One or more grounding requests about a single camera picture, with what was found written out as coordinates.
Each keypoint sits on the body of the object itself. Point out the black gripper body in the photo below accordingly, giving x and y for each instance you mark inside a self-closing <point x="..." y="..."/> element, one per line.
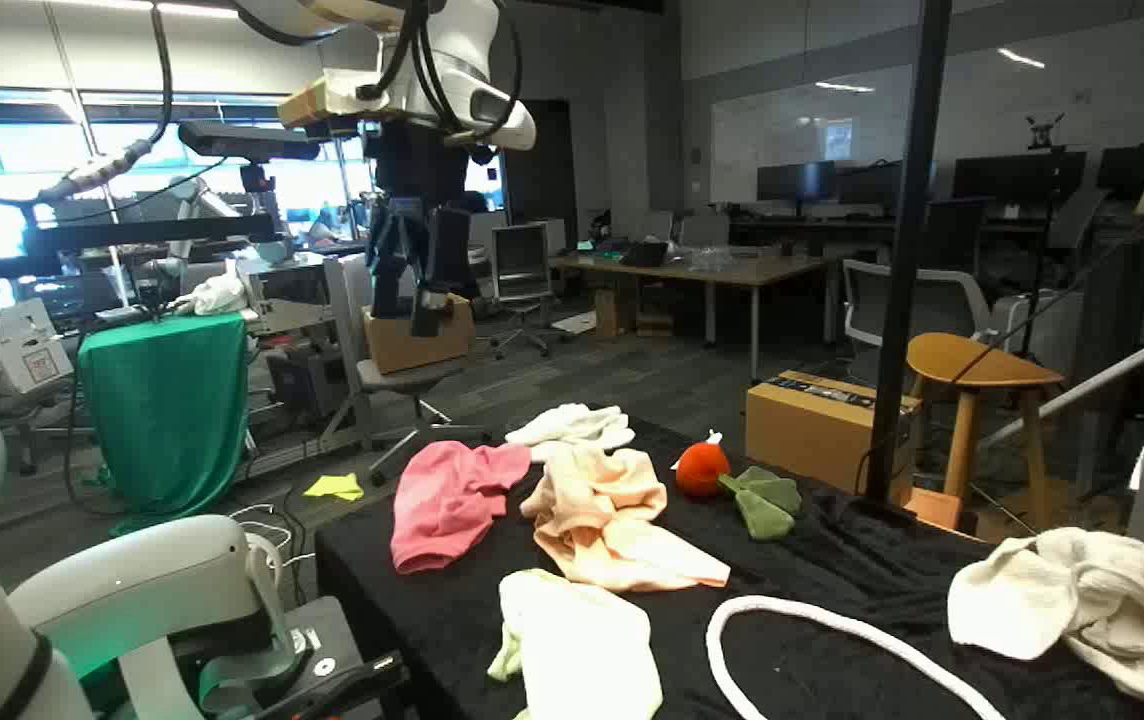
<point x="421" y="188"/>

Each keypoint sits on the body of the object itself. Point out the small white cloth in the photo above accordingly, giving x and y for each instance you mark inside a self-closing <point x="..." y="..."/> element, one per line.
<point x="574" y="427"/>

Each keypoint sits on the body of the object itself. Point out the peach cloth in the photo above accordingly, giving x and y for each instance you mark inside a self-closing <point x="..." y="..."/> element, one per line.
<point x="596" y="519"/>

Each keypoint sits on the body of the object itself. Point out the red plush strawberry toy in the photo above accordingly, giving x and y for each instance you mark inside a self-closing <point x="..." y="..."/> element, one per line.
<point x="767" y="496"/>

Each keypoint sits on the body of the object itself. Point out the pale green cloth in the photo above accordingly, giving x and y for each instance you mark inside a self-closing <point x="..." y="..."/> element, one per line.
<point x="577" y="650"/>

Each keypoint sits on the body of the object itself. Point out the cream white towel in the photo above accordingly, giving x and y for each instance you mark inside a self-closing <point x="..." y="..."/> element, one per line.
<point x="1063" y="586"/>

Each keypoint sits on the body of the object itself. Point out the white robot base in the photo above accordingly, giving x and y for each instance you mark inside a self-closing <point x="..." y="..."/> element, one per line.
<point x="183" y="623"/>

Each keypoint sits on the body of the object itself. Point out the cardboard box under arm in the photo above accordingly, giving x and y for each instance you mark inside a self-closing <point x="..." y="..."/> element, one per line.
<point x="397" y="348"/>

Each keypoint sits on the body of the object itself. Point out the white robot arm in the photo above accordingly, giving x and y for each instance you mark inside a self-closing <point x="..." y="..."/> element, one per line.
<point x="446" y="83"/>

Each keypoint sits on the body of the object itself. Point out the office desk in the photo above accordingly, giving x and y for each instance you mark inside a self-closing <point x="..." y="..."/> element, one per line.
<point x="754" y="274"/>

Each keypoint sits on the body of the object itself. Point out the pink cloth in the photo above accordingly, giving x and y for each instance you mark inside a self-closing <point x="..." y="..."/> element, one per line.
<point x="446" y="501"/>

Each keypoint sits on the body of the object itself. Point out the yellow rag on floor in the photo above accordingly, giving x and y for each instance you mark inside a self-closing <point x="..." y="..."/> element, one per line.
<point x="343" y="484"/>

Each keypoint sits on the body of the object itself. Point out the green draped cloth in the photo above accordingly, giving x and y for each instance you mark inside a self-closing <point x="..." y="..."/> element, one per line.
<point x="169" y="409"/>

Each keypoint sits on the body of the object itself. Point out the black velvet table cloth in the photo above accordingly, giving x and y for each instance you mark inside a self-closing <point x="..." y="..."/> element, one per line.
<point x="892" y="572"/>

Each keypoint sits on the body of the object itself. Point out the brown cardboard box on floor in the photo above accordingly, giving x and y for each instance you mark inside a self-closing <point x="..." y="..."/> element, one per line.
<point x="813" y="429"/>

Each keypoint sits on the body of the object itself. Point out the black vertical pole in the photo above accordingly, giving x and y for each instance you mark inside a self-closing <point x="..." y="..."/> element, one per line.
<point x="905" y="245"/>

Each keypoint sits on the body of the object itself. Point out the grey office chair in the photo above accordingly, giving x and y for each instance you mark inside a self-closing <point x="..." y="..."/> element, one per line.
<point x="940" y="300"/>

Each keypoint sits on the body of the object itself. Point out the wooden stool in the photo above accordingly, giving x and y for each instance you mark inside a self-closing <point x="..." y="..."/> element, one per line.
<point x="975" y="369"/>

